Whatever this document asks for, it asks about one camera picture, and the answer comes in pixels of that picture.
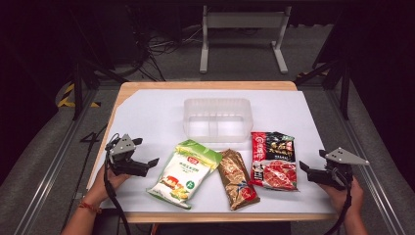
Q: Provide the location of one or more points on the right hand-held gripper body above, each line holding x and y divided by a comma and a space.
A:
336, 169

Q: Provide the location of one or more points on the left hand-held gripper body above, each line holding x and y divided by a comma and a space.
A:
125, 164

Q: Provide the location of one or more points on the green and white food packet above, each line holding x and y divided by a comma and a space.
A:
184, 174

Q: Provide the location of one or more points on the clear plastic container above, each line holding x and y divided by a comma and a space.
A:
218, 120

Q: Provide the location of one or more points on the person's left hand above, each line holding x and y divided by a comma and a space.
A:
107, 182

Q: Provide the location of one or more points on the person's right hand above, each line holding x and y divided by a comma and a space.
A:
345, 197

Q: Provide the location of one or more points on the red and black food packet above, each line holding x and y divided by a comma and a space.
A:
275, 163

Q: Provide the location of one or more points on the brown and red food packet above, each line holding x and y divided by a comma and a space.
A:
237, 181

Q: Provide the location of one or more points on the black tripod stand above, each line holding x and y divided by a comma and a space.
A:
78, 88
344, 84

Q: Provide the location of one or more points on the yellow and black floor tape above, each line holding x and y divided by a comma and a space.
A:
67, 94

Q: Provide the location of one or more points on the white metal stand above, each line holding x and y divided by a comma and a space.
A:
243, 19

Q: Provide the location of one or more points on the aluminium floor rail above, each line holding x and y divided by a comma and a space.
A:
49, 176
368, 176

